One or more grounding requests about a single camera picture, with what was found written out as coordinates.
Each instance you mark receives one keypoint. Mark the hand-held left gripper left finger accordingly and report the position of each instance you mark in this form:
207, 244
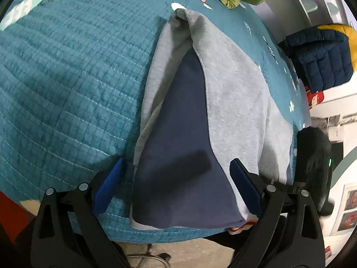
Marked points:
107, 185

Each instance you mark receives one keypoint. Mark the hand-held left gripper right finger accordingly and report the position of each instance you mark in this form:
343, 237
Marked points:
246, 185

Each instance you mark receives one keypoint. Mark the grey and navy sweatshirt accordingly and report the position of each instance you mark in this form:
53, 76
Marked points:
192, 134

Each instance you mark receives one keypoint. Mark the red printed item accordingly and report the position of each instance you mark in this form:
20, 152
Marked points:
315, 98

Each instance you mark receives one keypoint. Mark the office chair base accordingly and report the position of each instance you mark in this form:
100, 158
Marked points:
147, 254

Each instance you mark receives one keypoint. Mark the orange-red cloth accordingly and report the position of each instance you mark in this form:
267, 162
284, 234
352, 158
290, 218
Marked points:
12, 215

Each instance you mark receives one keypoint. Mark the teal quilted printed blanket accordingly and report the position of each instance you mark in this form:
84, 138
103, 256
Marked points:
72, 83

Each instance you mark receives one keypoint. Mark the navy and yellow puffer jacket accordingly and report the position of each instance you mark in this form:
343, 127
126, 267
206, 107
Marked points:
320, 58

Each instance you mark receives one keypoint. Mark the wall pictures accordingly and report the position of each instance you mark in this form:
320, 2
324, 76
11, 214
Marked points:
348, 209

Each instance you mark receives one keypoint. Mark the white furniture frame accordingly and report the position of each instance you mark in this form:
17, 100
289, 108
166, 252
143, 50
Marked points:
290, 8

